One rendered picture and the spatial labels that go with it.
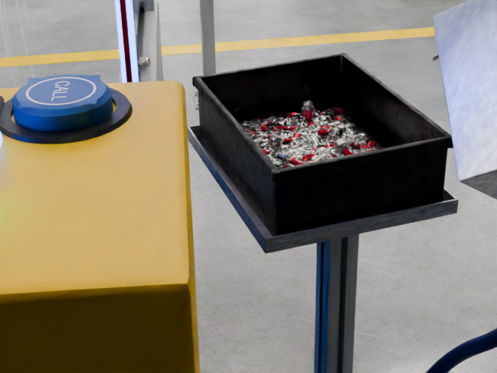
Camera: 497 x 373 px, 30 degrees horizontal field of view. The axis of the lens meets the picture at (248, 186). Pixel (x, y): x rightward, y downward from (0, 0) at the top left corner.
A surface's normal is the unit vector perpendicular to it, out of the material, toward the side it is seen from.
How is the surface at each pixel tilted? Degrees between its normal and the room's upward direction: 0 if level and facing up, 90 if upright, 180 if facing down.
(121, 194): 0
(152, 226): 0
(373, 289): 1
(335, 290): 90
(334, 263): 90
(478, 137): 55
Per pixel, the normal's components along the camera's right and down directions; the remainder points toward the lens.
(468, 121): -0.64, -0.23
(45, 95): -0.02, -0.87
